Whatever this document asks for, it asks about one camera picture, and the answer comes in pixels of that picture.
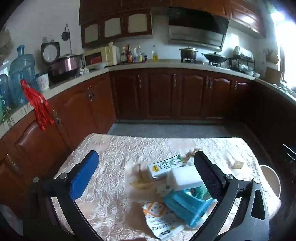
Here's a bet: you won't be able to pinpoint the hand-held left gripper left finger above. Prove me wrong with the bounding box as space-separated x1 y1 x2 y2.
23 150 104 241

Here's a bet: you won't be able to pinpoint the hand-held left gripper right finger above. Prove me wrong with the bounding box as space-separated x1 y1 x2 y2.
192 151 270 241

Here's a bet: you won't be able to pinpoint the teal fluffy cloth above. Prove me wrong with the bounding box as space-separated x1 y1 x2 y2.
185 185 210 200

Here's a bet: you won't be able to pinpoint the white foam block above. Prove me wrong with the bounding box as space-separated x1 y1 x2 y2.
167 167 205 192

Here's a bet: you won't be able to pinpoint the white green carton box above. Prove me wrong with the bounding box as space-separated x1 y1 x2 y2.
147 154 186 181

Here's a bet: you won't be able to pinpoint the cream round bin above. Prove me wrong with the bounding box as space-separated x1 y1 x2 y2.
260 165 282 200

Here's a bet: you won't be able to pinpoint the white orange printed packet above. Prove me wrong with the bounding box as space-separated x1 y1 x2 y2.
142 201 188 239

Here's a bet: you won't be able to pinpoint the beige paper scrap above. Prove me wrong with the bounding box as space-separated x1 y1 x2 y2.
184 148 200 164

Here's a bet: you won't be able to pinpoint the cream quilted tablecloth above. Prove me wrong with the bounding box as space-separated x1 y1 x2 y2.
52 133 282 241

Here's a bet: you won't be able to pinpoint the small beige scrap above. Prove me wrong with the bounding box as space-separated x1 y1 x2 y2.
228 153 244 169

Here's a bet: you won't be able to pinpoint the light blue plastic basket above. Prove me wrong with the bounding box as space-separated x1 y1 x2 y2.
163 188 214 229

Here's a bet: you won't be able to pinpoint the small white printed card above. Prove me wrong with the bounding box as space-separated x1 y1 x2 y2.
156 184 171 194

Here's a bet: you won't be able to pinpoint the beige block with wooden stick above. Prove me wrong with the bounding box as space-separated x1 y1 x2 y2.
129 164 154 190

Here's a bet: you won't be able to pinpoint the red tassel knot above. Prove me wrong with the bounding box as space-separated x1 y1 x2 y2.
20 79 55 132

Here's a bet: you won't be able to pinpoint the wooden base cabinets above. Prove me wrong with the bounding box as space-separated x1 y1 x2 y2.
0 68 296 224

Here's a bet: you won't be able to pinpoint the green plant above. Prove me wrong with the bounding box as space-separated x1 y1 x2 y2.
0 105 17 128

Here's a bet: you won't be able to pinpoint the white printed cup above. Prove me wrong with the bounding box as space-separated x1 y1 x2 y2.
36 73 50 91

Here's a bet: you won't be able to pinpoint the white bowl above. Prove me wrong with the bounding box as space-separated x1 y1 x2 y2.
89 61 108 70

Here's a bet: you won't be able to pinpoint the metallic rice cooker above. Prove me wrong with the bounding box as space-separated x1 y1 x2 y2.
48 54 84 83

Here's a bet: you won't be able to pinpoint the gas stove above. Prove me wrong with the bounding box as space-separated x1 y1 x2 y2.
180 58 230 67

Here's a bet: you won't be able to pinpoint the large blue water bottle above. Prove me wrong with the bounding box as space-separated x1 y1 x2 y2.
0 74 10 110
9 45 39 108

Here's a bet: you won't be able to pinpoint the black dish rack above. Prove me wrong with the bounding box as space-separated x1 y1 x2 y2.
228 46 256 73

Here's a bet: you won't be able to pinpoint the black wok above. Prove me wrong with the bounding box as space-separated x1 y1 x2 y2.
201 52 228 65

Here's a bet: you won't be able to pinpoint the cream microwave oven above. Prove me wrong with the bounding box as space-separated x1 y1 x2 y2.
83 45 121 67

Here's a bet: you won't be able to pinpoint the wooden cutting board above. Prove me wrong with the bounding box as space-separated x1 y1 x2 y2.
265 67 283 84

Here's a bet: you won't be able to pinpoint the grey kitchen countertop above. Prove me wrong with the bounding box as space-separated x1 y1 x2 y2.
0 58 296 140

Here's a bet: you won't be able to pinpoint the dial kitchen scale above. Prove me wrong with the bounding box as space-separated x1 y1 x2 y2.
41 42 61 66

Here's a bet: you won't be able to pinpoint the brown clay pot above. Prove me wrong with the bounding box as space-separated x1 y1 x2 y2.
179 47 199 61

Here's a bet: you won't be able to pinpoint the white cloth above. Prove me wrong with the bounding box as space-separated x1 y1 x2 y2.
233 46 254 58

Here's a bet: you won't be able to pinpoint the woven hanging basket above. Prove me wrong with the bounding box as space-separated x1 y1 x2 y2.
266 48 279 64

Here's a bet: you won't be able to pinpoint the black hanging ladle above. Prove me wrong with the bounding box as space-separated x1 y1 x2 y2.
61 24 71 47

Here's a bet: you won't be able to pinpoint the black range hood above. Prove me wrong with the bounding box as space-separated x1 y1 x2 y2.
168 8 229 49

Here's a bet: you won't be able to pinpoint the kitchen window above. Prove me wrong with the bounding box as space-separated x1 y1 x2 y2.
270 4 296 84

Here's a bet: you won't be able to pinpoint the cream panel wall cabinet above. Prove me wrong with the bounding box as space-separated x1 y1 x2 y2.
81 9 154 49

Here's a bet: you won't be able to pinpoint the dark wooden wall cabinets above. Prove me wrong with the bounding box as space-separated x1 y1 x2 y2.
79 0 267 39

